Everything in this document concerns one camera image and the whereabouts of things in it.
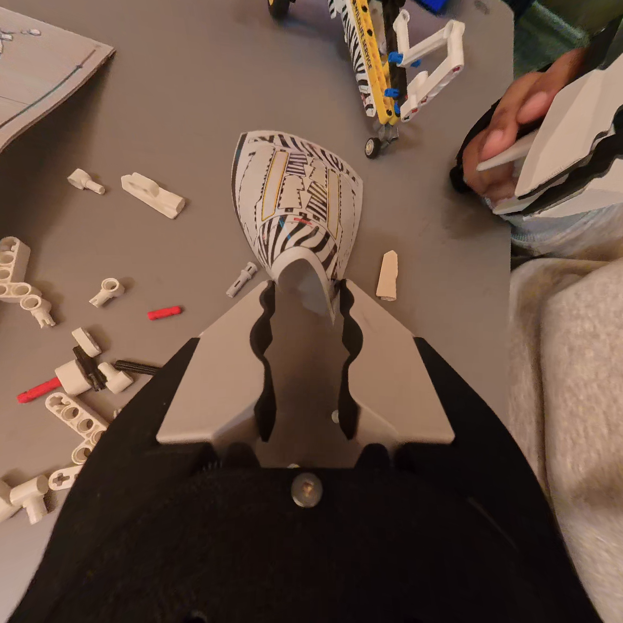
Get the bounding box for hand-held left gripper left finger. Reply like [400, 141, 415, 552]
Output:
[156, 280, 276, 456]

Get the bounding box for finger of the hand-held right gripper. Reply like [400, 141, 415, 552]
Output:
[492, 165, 623, 220]
[515, 68, 623, 201]

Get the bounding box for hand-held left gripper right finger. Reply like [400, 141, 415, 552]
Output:
[336, 278, 457, 456]

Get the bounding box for tapered white lego panel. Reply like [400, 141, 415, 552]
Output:
[376, 250, 399, 301]

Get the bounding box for zebra striped sticker sheet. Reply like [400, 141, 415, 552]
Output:
[231, 130, 363, 326]

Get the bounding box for grey lego pin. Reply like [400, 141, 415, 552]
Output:
[226, 262, 259, 298]

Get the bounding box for white lego pin connector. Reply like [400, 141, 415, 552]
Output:
[89, 277, 126, 308]

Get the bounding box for pile of lego pieces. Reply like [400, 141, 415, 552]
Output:
[0, 327, 161, 525]

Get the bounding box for white lego panel with hole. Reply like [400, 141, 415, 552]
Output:
[121, 173, 186, 220]

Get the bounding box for white angled lego beam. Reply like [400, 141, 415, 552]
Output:
[0, 237, 55, 328]

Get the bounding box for lego airplane model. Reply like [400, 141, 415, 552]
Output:
[268, 0, 465, 160]

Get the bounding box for small white lego connector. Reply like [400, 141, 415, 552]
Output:
[67, 168, 105, 195]

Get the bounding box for lego instruction booklet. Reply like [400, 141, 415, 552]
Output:
[0, 7, 116, 154]

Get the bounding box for person's right hand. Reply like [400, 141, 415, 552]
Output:
[462, 49, 587, 200]

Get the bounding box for person's grey hoodie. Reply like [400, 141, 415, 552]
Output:
[508, 253, 623, 623]

